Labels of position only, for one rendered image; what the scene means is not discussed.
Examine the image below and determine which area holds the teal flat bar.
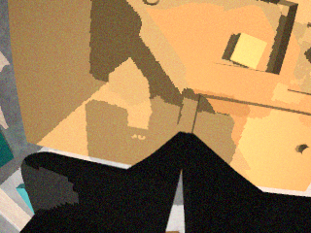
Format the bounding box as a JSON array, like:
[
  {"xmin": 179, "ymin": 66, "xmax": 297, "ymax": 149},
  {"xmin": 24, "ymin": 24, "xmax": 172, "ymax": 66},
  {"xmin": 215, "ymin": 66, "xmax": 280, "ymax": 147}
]
[{"xmin": 16, "ymin": 183, "xmax": 34, "ymax": 213}]

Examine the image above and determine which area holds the cyan cube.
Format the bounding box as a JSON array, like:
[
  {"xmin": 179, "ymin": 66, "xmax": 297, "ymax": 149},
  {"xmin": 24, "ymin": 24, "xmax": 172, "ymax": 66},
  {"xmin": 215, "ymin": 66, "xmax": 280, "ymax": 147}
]
[{"xmin": 0, "ymin": 133, "xmax": 15, "ymax": 168}]

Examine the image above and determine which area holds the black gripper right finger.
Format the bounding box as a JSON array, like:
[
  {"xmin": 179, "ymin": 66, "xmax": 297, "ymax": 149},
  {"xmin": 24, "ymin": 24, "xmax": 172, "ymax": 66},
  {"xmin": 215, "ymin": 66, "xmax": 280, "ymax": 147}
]
[{"xmin": 182, "ymin": 132, "xmax": 311, "ymax": 233}]

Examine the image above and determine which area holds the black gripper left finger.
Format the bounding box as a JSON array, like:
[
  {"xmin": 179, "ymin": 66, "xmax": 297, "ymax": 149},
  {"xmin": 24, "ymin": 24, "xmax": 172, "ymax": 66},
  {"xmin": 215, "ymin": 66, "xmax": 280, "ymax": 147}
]
[{"xmin": 20, "ymin": 131, "xmax": 188, "ymax": 233}]

